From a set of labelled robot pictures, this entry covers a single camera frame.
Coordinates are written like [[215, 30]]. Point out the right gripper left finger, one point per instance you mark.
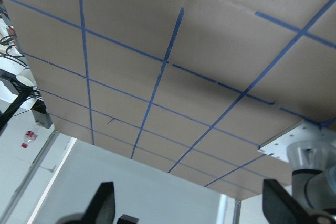
[[101, 209]]

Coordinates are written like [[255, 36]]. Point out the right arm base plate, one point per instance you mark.
[[301, 131]]

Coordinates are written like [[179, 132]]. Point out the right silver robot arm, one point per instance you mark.
[[312, 199]]

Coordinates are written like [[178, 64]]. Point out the red cap bottle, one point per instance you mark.
[[29, 137]]

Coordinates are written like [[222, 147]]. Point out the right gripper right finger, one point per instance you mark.
[[280, 207]]

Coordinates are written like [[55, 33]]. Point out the white paper cup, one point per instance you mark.
[[26, 77]]

